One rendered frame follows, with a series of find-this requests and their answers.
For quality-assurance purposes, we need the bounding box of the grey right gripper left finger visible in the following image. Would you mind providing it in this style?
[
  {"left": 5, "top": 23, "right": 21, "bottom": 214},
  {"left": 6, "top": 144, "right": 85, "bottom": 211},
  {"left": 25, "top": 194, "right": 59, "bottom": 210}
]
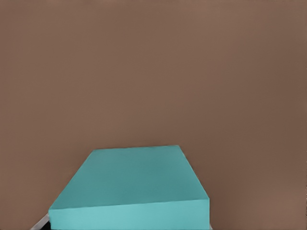
[{"left": 30, "top": 214, "right": 50, "bottom": 230}]

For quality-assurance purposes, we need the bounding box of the blue cube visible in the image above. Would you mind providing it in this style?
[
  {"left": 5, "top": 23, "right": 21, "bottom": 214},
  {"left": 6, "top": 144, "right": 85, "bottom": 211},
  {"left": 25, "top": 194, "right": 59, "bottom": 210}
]
[{"left": 48, "top": 144, "right": 211, "bottom": 230}]

